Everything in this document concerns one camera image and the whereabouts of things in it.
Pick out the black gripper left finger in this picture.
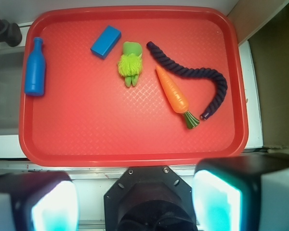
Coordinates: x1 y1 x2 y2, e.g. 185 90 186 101
0 171 79 231

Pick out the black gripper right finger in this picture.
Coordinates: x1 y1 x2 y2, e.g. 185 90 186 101
192 154 289 231

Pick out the orange toy carrot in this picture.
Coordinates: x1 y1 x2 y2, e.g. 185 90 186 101
156 65 200 129

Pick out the red plastic tray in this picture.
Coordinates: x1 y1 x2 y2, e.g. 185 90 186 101
19 6 248 167

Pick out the blue toy bottle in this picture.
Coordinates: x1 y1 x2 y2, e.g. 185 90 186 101
24 37 46 96

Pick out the metal sink basin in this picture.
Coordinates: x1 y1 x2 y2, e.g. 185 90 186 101
0 47 25 135

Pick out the green fuzzy toy figure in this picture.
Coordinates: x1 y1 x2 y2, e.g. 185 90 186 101
117 41 143 88

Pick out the blue rectangular block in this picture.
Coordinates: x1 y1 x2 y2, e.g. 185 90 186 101
91 26 121 59

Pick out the dark purple rope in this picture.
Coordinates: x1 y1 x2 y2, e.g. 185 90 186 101
146 41 228 121

